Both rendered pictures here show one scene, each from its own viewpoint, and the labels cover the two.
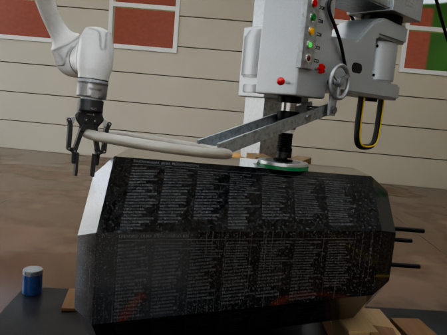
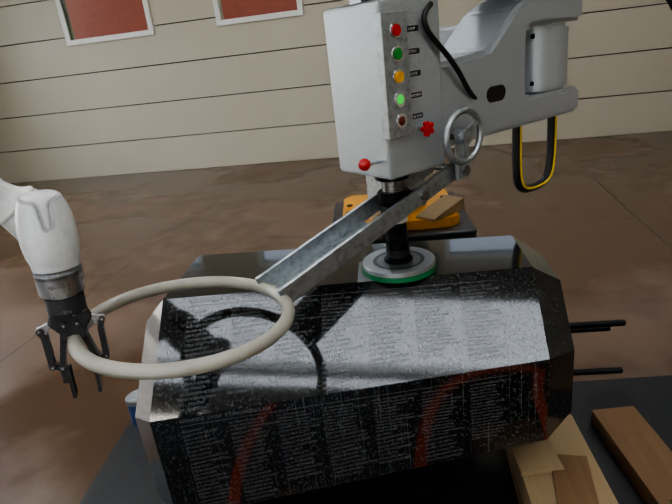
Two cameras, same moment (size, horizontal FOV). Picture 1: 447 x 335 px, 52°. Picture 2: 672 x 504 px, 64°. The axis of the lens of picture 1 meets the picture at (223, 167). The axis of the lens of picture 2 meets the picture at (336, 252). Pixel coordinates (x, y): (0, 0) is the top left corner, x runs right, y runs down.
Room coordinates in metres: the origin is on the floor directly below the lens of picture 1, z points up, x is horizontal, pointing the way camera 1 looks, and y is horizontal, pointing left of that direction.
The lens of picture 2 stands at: (0.49, -0.31, 1.49)
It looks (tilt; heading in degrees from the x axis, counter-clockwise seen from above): 21 degrees down; 9
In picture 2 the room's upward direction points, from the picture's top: 7 degrees counter-clockwise
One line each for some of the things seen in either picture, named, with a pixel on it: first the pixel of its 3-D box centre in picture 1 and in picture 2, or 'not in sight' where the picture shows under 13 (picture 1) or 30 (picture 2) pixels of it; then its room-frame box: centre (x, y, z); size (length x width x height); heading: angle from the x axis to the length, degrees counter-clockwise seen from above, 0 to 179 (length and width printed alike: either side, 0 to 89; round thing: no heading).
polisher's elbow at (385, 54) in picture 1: (376, 62); (535, 58); (2.42, -0.73, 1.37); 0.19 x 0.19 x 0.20
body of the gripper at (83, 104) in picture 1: (89, 113); (68, 313); (1.41, 0.42, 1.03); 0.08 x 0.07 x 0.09; 119
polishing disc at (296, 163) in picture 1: (283, 162); (398, 261); (1.96, -0.25, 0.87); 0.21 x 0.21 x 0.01
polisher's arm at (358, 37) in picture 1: (348, 64); (486, 81); (2.22, -0.54, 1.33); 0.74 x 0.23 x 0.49; 134
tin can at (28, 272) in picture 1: (32, 280); (140, 407); (2.35, 0.96, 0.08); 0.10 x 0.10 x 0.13
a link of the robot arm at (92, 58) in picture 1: (94, 54); (47, 228); (1.43, 0.42, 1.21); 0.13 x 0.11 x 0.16; 39
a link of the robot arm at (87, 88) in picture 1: (92, 90); (60, 280); (1.41, 0.42, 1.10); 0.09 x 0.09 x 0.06
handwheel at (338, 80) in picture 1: (332, 82); (453, 135); (1.96, -0.42, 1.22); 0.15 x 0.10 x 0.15; 134
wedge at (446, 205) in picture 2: (295, 161); (439, 207); (2.68, -0.41, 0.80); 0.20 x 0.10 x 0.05; 138
